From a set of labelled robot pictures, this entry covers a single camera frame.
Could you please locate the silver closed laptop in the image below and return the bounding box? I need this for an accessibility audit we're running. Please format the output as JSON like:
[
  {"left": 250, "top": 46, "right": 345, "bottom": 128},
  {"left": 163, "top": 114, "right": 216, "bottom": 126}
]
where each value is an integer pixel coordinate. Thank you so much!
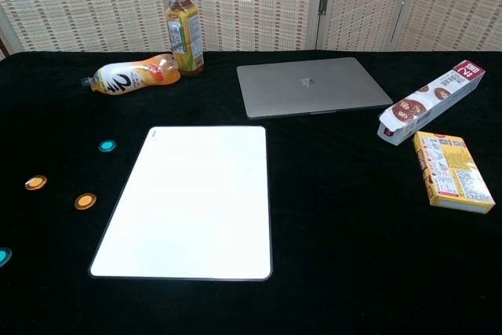
[{"left": 236, "top": 56, "right": 395, "bottom": 121}]

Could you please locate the white magnetic board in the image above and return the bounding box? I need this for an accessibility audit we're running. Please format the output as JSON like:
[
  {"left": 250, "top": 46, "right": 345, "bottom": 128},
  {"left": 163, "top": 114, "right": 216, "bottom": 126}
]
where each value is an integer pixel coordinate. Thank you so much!
[{"left": 89, "top": 126, "right": 273, "bottom": 282}]

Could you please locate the black tablecloth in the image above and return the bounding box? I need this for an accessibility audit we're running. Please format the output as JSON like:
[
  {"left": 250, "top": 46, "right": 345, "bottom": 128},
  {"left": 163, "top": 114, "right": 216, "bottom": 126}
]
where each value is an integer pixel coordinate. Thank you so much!
[{"left": 0, "top": 50, "right": 502, "bottom": 335}]

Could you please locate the yellow cap tea bottle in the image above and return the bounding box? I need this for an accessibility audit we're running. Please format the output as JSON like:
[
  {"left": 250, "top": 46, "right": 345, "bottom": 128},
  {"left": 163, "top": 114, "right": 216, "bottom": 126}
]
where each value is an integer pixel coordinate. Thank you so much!
[{"left": 165, "top": 0, "right": 206, "bottom": 77}]

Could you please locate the orange drink bottle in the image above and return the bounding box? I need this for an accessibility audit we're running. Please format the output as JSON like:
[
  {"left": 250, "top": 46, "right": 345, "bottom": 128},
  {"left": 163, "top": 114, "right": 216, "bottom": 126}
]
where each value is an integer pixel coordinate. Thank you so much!
[{"left": 80, "top": 53, "right": 182, "bottom": 96}]

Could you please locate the woven folding screen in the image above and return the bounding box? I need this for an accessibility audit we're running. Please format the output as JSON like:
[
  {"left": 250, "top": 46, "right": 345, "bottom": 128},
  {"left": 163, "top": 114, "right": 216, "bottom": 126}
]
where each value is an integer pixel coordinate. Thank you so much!
[{"left": 0, "top": 0, "right": 502, "bottom": 58}]

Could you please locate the long white cookie box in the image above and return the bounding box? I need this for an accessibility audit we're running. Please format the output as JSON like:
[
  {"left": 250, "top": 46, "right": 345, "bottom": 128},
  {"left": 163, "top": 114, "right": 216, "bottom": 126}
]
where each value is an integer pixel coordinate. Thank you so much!
[{"left": 376, "top": 59, "right": 486, "bottom": 146}]

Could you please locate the yellow food box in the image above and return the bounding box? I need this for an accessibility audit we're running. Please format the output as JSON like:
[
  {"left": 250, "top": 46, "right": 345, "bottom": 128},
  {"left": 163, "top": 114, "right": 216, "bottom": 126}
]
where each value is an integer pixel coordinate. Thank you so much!
[{"left": 413, "top": 130, "right": 496, "bottom": 215}]

